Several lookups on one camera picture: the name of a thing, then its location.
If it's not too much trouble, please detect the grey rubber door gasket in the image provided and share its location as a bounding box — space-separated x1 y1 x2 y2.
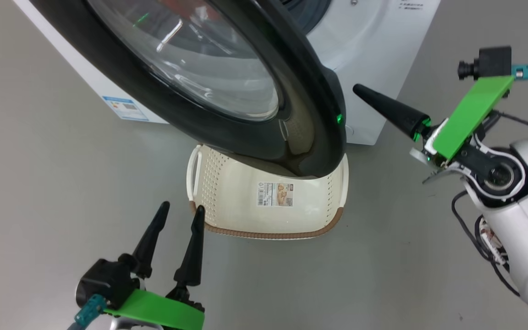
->
285 0 333 35

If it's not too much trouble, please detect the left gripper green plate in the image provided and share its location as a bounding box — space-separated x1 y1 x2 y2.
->
103 201 206 330

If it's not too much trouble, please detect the printed basket label sticker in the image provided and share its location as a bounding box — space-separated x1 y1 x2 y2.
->
257 182 295 207

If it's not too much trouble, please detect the teal left camera connector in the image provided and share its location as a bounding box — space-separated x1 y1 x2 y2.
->
74 295 108 329

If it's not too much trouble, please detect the white front-load washing machine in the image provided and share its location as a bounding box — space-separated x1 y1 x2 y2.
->
14 0 441 146

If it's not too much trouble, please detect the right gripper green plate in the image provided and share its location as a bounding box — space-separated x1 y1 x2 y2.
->
352 75 515 185

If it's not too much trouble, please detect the cream laundry basket brown rim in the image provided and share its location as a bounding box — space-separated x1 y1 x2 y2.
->
186 144 349 240

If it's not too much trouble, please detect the blue white energy label sticker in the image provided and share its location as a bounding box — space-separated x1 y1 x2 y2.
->
102 95 149 122

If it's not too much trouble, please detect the black round glass washer door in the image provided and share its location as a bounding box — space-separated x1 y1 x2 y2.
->
30 0 347 179

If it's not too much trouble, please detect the thin black cable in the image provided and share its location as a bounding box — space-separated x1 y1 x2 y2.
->
491 109 528 141
451 190 521 297

